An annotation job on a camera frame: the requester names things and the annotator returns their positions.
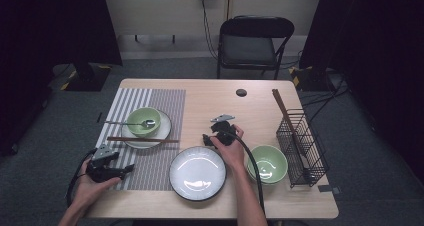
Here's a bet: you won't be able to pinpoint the person's left hand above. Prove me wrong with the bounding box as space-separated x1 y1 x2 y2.
72 160 123 214

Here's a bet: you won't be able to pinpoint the white plate with dark rim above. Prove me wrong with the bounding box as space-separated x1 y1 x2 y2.
120 108 173 150
168 146 228 202

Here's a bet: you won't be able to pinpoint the grey striped placemat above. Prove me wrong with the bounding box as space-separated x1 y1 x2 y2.
94 87 187 191

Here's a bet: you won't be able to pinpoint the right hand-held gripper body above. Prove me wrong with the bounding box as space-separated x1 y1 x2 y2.
209 114 237 146

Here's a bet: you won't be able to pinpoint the black curtain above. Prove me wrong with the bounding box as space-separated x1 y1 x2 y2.
298 0 424 187
0 0 123 155

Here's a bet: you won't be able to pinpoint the black stand base with striped tape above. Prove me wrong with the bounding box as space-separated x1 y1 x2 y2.
49 62 113 93
289 65 334 92

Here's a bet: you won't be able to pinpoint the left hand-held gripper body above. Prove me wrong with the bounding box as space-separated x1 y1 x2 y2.
85 144 116 184

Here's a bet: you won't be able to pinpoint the hand-held gripper black cable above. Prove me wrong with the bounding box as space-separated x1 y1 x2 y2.
229 132 266 217
65 148 98 209

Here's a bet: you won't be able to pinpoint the green bowl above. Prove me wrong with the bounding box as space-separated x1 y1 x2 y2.
249 172 282 186
125 106 162 139
247 144 289 182

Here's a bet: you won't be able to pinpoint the person's right hand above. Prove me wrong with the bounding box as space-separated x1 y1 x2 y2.
210 124 246 171

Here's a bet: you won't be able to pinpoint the grey tape strip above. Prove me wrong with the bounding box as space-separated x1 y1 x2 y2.
318 184 342 195

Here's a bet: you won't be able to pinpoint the left hand-held gripper black cable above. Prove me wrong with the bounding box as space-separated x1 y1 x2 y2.
65 148 98 209

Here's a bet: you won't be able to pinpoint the black folding chair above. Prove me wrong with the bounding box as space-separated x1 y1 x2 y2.
216 15 296 80

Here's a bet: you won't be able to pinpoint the black power cable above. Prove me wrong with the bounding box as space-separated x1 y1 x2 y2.
199 0 219 60

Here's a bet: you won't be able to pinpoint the black floor cables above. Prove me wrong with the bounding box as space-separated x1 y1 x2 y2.
299 72 351 122

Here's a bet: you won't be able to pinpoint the black wire cutlery basket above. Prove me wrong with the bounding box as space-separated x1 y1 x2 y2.
275 108 330 189

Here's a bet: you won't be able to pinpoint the right hand-held gripper black cable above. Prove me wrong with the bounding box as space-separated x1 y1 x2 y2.
229 132 266 217

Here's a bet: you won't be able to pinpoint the metal spoon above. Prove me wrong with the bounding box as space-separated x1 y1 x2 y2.
104 119 157 128

